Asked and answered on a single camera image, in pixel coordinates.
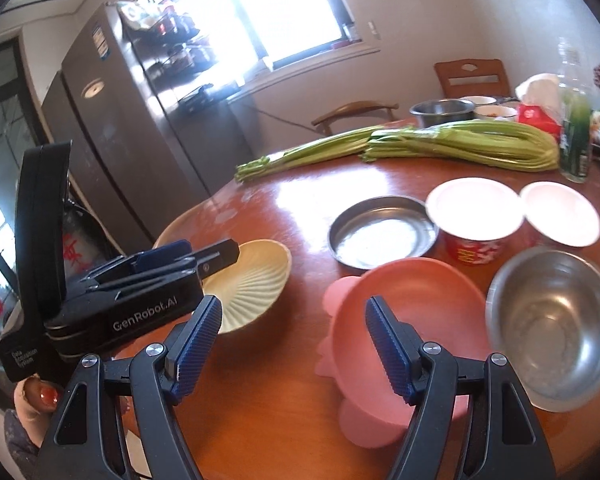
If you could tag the left hand red nails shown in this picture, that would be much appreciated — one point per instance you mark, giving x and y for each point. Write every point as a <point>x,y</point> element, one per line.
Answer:
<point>35,402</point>

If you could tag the curved wooden chair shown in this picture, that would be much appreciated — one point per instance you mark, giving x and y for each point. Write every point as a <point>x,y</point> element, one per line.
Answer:
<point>353,109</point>

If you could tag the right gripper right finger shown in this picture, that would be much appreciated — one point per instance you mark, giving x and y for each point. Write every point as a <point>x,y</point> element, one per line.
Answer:
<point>504,438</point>

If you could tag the window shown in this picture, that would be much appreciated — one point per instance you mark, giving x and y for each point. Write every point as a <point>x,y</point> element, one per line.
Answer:
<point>281,31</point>

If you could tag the celery bunch front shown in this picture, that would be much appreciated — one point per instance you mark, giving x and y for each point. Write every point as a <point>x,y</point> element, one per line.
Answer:
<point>494,143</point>

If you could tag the red tissue pack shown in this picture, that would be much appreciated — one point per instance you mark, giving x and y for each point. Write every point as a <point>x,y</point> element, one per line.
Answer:
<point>540,118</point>

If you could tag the white ceramic bowl far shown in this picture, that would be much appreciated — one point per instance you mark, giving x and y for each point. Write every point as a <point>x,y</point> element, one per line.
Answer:
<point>487,107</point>

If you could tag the pink plastic bowl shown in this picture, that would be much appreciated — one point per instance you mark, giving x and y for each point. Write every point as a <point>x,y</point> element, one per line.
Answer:
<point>442,304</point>

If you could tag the celery bunch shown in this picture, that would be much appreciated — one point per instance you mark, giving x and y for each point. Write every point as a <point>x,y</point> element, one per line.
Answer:
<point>494,143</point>
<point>338,145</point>

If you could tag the celery bunch rear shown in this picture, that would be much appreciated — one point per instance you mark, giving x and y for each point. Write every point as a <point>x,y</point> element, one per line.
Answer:
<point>338,145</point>

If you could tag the wooden chair with slat back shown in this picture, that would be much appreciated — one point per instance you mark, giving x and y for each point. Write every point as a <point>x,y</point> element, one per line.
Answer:
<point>473,77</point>

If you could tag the steel pot far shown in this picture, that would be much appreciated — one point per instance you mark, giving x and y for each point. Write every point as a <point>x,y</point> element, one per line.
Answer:
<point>437,112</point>

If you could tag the large steel bowl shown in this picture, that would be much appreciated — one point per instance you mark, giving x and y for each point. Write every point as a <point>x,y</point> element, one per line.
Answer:
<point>543,313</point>

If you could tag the clear bottle green liquid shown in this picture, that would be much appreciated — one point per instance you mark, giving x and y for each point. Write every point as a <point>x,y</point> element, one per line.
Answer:
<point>575,149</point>

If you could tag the yellow shell-shaped plate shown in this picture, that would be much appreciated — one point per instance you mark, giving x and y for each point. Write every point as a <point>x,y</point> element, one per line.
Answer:
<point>250,286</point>

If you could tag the red paper bowl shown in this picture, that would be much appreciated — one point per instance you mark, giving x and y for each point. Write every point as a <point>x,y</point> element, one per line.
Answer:
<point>476,216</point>
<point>560,214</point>

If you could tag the grey refrigerator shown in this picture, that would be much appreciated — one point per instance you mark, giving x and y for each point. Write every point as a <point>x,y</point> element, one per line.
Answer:
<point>151,129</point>

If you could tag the shallow steel pan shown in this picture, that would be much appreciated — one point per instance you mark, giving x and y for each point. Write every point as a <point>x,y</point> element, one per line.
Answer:
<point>380,230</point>

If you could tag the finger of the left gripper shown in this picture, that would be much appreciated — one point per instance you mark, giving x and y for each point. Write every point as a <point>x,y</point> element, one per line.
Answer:
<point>149,260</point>
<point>205,262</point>

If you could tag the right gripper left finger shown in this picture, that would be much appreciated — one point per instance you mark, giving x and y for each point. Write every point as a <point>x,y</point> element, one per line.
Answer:
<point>86,437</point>

